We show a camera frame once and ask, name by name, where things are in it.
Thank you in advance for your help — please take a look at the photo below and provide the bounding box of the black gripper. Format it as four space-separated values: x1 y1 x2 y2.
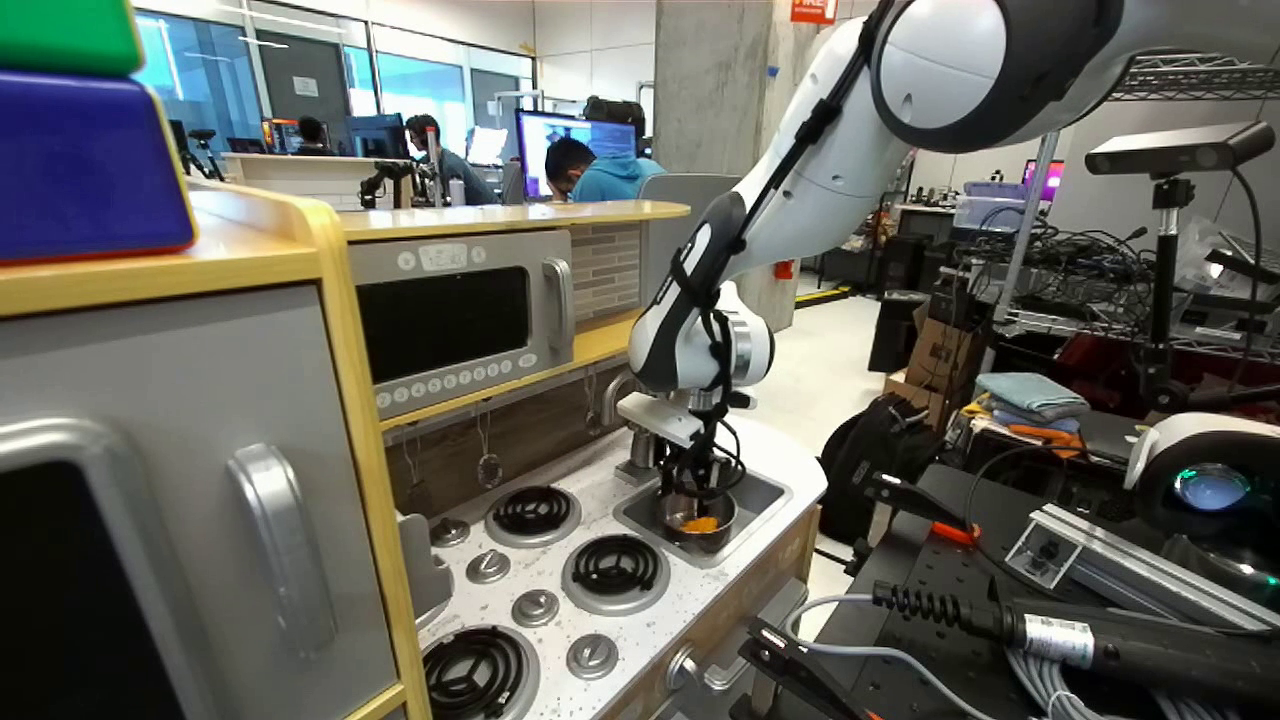
652 432 739 531

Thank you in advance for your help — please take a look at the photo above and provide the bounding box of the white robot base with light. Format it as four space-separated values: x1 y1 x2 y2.
1118 409 1280 577

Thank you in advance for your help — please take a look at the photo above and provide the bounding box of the small silver pot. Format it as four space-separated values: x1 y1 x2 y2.
657 479 749 544

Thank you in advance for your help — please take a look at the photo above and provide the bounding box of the grey toy sink basin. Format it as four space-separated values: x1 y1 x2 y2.
612 454 792 570

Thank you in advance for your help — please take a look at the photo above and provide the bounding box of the black coil stove burner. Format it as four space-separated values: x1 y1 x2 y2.
485 485 583 553
421 623 545 720
560 531 675 616

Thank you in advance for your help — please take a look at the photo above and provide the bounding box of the silver toy faucet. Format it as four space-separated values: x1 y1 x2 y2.
597 367 673 490

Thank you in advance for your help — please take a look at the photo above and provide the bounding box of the black backpack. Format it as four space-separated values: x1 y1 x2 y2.
816 396 935 550

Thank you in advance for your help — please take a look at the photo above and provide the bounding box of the black clamp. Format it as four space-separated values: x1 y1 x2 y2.
737 623 855 720

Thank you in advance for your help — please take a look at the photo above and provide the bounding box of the metal hanging hook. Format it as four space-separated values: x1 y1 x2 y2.
477 414 507 491

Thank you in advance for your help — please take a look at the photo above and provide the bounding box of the black tool with orange grip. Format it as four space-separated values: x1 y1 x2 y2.
862 473 993 553

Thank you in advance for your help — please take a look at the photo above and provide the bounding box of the black floor bin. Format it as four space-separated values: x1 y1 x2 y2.
867 289 931 377

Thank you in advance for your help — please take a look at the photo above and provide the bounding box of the grey plastic toy panel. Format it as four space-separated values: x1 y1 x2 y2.
395 514 455 616

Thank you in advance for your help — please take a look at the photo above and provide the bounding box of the brown cardboard box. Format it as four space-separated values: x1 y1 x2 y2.
902 311 993 406

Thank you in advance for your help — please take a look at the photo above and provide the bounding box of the grey toy microwave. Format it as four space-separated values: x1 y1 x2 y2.
348 230 580 424

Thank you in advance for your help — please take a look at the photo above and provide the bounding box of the person in blue hoodie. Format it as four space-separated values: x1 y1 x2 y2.
538 93 668 203

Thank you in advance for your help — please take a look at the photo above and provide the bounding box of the light blue cloth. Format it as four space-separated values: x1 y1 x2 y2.
971 367 1091 432

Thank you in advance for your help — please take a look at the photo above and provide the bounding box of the lit computer monitor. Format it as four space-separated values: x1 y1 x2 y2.
512 110 645 203

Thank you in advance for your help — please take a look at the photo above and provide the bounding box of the person in dark shirt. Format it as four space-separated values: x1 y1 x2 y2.
401 113 504 208

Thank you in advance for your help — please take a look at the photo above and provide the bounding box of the clear plastic bin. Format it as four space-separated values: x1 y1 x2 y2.
952 181 1036 238

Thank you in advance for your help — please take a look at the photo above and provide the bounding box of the silver slanted pole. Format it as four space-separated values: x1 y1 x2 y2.
993 132 1068 323

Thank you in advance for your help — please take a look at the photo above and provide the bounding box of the silver metal box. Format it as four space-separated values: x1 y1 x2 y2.
1001 499 1280 637

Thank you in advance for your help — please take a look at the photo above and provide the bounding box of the pink lit screen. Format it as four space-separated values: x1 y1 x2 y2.
1016 157 1071 208

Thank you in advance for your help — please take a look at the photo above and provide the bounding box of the dark computer monitor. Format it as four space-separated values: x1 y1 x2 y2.
348 113 410 160

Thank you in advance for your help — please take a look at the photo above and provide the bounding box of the white desk partition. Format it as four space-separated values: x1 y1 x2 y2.
217 153 405 218

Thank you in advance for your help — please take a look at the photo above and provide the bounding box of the grey toy oven door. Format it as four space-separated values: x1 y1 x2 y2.
0 281 405 720

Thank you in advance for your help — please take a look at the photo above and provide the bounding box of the wooden toy kitchen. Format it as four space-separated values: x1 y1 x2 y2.
0 178 831 720

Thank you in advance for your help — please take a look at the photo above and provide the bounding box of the blue block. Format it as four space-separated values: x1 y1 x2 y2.
0 69 201 267

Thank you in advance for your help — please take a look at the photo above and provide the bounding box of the green block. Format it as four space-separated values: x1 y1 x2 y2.
0 0 147 81

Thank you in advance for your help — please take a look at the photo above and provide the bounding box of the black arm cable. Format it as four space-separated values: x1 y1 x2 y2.
662 0 890 503

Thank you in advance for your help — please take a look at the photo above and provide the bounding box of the white cable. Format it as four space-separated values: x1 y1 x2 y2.
780 593 993 720

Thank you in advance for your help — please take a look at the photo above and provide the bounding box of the black wire shelf rack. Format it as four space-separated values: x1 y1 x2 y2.
823 174 935 291

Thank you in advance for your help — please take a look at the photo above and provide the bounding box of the pile of dark cables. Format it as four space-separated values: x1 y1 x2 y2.
1010 219 1280 352

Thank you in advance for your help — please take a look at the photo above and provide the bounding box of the black ribbed cable connector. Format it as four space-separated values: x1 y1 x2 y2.
867 577 1280 708

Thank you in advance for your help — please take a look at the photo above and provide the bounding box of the black camera stand pole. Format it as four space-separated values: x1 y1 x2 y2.
1148 178 1199 406

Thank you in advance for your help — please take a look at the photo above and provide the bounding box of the black depth camera bar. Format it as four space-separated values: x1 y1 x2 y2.
1079 115 1280 181

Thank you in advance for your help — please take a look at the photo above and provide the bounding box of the metal wire shelf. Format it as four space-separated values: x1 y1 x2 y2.
1113 52 1280 110

